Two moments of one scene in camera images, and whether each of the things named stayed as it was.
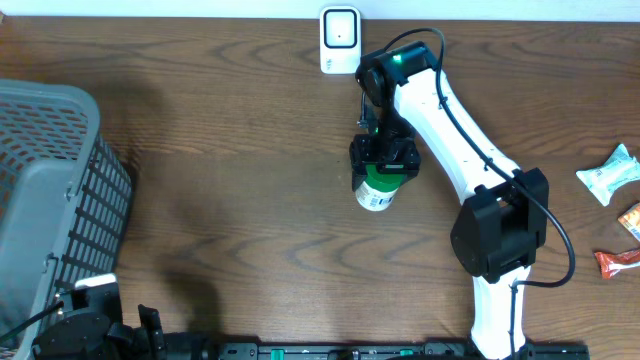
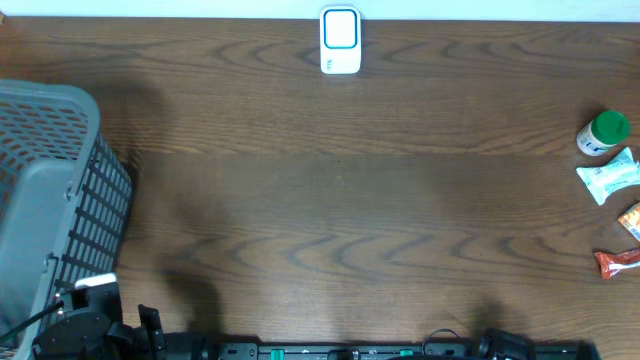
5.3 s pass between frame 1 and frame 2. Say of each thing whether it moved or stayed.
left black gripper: stayed
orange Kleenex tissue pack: stayed
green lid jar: moved
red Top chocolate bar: stayed
